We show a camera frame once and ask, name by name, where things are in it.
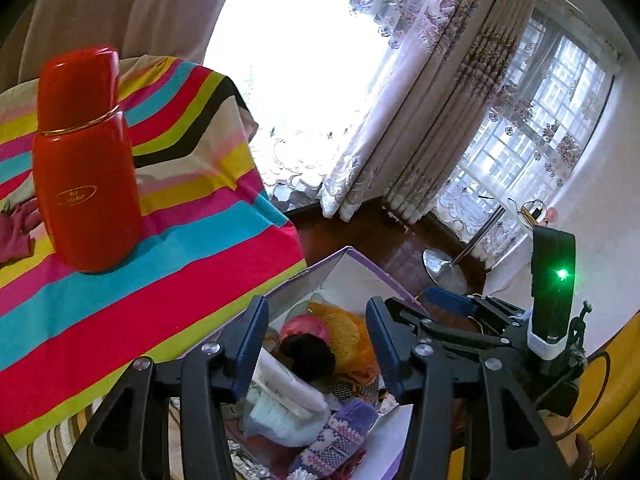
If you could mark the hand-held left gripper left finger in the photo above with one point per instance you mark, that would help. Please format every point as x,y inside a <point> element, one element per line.
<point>252,340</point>

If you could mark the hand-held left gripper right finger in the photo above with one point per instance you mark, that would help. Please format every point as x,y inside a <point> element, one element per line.
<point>380,345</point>

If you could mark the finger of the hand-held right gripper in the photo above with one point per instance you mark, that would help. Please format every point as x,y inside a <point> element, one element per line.
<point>450,302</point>
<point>425,327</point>

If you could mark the orange mesh bag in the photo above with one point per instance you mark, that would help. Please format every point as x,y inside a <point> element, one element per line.
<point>350,335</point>

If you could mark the pink ruffled cloth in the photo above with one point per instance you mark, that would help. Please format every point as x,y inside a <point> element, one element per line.
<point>305,327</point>

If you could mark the black white houndstooth cloth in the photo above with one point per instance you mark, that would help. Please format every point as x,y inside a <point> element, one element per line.
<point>350,392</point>

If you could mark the white plastic packet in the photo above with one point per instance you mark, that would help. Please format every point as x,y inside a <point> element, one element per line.
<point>290,385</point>

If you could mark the dark brown fluffy cloth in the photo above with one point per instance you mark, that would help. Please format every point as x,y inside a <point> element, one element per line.
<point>310,355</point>

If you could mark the purple cardboard box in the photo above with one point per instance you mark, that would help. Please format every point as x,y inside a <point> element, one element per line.
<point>300,285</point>

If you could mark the pale green cloth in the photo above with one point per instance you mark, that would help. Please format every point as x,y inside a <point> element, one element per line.
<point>275,420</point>

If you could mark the purple patterned knit sock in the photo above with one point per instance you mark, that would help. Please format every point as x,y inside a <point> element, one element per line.
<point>335,435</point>

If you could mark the person's right forearm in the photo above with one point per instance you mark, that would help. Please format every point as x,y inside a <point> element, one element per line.
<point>570,445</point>

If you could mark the metal floor lamp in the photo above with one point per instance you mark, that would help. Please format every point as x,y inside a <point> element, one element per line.
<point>442,270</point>

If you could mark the colourful striped tablecloth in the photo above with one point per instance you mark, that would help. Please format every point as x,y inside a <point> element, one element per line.
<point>175,270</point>

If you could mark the yellow padded object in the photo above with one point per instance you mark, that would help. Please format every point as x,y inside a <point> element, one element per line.
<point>612,400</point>

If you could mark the patterned lace curtain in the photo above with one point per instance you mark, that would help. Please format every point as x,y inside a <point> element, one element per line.
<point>400,135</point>

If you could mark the red thermos flask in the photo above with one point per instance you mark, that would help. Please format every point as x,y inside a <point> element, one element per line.
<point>85,185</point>

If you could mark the beige striped plush blanket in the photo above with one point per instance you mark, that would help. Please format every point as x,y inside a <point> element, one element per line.
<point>45,460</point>

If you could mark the maroon knit cloth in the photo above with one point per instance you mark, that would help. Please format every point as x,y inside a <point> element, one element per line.
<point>15,235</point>

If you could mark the beige curtain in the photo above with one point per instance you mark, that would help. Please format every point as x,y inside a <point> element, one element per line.
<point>150,10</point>

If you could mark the white window frame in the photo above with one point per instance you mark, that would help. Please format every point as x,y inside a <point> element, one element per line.
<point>575,15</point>

